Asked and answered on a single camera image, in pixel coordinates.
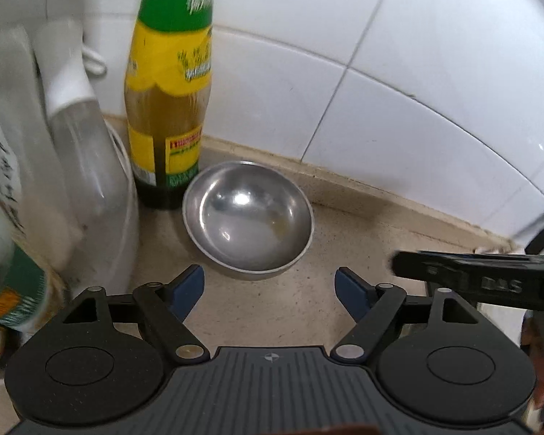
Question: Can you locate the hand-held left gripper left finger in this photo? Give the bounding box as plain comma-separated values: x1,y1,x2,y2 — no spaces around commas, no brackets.
61,264,210,366

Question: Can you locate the stainless steel bowl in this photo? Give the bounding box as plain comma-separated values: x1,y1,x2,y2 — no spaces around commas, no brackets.
182,161,315,281

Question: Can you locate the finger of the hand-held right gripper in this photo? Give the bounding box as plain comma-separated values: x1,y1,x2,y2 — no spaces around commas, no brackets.
392,249,544,266

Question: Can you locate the white cloth towel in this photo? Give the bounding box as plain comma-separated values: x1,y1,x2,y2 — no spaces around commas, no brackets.
474,245,529,343

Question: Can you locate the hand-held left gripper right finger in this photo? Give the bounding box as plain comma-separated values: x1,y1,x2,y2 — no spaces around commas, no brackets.
330,266,482,368

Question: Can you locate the clear plastic bag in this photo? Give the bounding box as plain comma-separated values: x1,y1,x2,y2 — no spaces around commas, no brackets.
0,27,80,277

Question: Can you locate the green yellow label sauce bottle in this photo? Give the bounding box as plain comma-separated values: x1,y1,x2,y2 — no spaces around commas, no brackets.
124,0,217,211

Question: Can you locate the clear spray bottle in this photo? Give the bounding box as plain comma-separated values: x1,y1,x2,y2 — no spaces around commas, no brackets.
33,17,128,241

